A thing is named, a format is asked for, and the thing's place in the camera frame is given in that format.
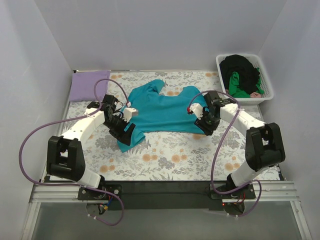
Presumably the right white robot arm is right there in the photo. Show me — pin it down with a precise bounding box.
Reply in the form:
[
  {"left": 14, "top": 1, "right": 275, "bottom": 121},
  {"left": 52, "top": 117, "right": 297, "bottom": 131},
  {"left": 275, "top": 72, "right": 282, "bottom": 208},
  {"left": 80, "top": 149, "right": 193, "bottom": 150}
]
[{"left": 187, "top": 90, "right": 286, "bottom": 199}]

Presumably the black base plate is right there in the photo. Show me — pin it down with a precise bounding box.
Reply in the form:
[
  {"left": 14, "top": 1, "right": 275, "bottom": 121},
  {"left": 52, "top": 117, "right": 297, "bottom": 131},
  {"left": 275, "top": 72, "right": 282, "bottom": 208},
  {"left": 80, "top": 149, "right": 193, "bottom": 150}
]
[{"left": 77, "top": 179, "right": 256, "bottom": 212}]

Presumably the black t shirt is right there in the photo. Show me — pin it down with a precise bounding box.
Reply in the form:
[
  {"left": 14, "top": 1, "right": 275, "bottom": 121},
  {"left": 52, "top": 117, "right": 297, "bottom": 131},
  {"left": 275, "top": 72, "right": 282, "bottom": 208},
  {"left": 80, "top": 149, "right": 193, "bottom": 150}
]
[{"left": 219, "top": 54, "right": 260, "bottom": 95}]

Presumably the aluminium frame rail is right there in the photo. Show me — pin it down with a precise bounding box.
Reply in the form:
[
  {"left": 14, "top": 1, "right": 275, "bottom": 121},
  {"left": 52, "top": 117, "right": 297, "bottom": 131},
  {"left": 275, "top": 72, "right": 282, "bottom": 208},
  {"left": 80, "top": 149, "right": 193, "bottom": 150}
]
[{"left": 21, "top": 180, "right": 312, "bottom": 240}]

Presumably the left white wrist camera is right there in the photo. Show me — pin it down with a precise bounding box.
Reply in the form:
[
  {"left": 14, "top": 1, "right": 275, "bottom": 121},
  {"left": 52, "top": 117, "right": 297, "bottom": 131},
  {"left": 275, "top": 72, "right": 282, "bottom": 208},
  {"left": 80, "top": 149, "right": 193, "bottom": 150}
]
[{"left": 122, "top": 107, "right": 139, "bottom": 123}]

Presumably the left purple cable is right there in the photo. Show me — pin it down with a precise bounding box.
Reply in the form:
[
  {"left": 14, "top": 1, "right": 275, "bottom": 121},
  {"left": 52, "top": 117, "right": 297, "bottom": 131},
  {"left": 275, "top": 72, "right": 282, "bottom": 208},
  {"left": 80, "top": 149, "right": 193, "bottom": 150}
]
[{"left": 19, "top": 78, "right": 133, "bottom": 226}]

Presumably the folded purple t shirt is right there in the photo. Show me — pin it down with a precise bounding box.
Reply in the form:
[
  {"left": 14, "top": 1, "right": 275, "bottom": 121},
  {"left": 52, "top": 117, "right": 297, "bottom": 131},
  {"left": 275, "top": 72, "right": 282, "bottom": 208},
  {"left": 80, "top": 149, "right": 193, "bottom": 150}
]
[{"left": 69, "top": 70, "right": 110, "bottom": 102}]

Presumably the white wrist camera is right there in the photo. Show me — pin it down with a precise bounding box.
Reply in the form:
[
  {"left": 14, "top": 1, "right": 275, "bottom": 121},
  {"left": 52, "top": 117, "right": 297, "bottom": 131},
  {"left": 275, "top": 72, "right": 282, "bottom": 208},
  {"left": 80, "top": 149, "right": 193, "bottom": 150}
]
[
  {"left": 122, "top": 107, "right": 139, "bottom": 123},
  {"left": 187, "top": 103, "right": 206, "bottom": 120}
]

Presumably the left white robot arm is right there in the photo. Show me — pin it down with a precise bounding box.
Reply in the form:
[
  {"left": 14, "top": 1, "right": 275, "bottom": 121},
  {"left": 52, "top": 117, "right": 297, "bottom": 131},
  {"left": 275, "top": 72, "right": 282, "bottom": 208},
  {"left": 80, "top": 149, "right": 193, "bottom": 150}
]
[{"left": 46, "top": 94, "right": 139, "bottom": 200}]

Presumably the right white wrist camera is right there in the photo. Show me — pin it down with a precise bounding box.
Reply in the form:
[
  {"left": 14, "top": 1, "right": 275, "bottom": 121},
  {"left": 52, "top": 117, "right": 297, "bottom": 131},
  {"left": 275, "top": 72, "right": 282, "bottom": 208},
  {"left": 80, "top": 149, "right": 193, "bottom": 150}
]
[{"left": 187, "top": 103, "right": 206, "bottom": 120}]

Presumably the pink garment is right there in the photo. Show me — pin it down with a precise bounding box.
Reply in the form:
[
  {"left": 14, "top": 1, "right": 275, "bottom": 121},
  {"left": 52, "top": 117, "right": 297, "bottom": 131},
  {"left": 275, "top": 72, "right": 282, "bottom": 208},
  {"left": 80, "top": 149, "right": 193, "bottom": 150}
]
[{"left": 250, "top": 92, "right": 262, "bottom": 98}]

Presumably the white laundry basket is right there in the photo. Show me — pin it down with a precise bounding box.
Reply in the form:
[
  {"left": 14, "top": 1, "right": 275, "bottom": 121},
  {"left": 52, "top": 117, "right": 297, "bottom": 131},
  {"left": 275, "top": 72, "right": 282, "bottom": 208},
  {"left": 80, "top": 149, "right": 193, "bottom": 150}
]
[{"left": 215, "top": 53, "right": 274, "bottom": 105}]

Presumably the purple cable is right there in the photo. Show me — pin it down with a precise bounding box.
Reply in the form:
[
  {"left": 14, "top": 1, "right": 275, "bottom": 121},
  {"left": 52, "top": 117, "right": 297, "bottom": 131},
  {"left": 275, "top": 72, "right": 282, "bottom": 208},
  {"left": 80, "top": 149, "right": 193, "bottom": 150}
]
[
  {"left": 188, "top": 89, "right": 263, "bottom": 218},
  {"left": 19, "top": 78, "right": 133, "bottom": 226}
]

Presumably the teal t shirt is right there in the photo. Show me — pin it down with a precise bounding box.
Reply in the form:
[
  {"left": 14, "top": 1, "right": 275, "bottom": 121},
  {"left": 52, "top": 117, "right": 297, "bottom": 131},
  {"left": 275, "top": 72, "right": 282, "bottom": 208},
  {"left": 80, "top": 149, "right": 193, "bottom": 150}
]
[{"left": 117, "top": 79, "right": 204, "bottom": 153}]

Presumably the green t shirt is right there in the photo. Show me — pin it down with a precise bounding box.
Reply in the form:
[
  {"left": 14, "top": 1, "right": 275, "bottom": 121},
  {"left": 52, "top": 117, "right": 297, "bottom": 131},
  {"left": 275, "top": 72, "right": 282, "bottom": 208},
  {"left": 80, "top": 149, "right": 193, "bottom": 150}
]
[{"left": 228, "top": 67, "right": 264, "bottom": 98}]

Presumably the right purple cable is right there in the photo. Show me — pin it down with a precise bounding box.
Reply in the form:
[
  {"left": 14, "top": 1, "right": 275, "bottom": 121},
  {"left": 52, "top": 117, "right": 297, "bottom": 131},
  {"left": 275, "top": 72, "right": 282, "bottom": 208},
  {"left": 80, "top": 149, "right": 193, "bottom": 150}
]
[{"left": 188, "top": 89, "right": 263, "bottom": 218}]

